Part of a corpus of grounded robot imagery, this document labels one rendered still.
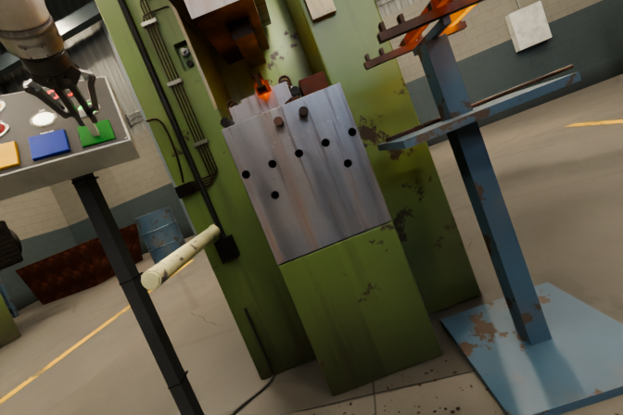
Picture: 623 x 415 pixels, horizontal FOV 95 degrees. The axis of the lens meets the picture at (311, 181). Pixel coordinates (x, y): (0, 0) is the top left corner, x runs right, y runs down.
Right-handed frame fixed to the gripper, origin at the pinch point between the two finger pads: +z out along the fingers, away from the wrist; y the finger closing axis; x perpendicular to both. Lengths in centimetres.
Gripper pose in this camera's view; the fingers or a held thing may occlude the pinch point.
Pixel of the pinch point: (89, 122)
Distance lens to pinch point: 91.7
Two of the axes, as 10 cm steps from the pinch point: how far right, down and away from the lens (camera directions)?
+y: 8.3, -3.7, 4.1
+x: -5.3, -7.6, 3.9
